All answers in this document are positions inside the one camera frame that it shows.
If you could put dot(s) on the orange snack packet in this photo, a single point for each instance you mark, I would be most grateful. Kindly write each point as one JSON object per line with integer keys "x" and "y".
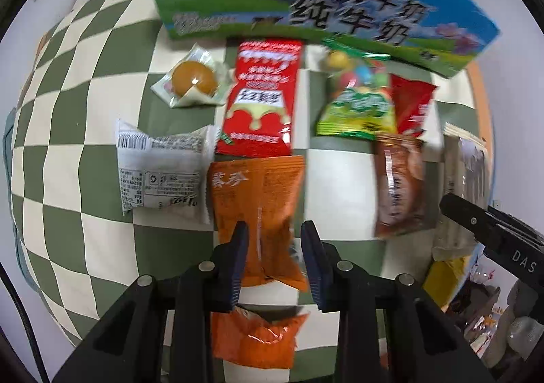
{"x": 255, "y": 338}
{"x": 255, "y": 196}

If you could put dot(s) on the brown snack packet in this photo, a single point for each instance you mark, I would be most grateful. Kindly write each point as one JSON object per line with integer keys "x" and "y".
{"x": 399, "y": 187}

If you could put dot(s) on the white bread packet with barcode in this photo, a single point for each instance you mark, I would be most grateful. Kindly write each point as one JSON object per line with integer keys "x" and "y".
{"x": 161, "y": 179}

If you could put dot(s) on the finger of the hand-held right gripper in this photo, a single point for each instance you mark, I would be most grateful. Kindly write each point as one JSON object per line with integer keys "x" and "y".
{"x": 467, "y": 217}

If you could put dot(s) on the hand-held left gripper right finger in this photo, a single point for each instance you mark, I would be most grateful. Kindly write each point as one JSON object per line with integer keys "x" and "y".
{"x": 314, "y": 264}

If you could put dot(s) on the white stick snack packet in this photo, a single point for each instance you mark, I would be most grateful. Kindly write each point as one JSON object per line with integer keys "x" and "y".
{"x": 467, "y": 166}

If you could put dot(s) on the green white checkered blanket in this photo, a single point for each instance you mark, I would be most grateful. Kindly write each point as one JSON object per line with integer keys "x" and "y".
{"x": 85, "y": 153}

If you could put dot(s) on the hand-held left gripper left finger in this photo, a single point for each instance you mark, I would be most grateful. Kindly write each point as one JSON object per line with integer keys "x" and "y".
{"x": 238, "y": 264}

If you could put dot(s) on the egg yolk pastry clear packet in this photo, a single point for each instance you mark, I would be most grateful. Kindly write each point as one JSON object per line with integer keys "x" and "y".
{"x": 193, "y": 77}

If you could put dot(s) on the green candy packet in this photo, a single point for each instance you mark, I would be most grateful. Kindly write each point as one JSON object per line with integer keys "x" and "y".
{"x": 361, "y": 106}

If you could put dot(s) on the small red snack packet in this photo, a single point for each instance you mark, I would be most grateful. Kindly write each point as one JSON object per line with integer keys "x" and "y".
{"x": 414, "y": 102}

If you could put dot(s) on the clear plastic bags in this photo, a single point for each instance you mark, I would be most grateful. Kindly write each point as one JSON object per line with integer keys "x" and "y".
{"x": 518, "y": 332}

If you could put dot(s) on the tall red snack packet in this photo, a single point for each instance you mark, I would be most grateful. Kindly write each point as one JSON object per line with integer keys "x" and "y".
{"x": 259, "y": 111}

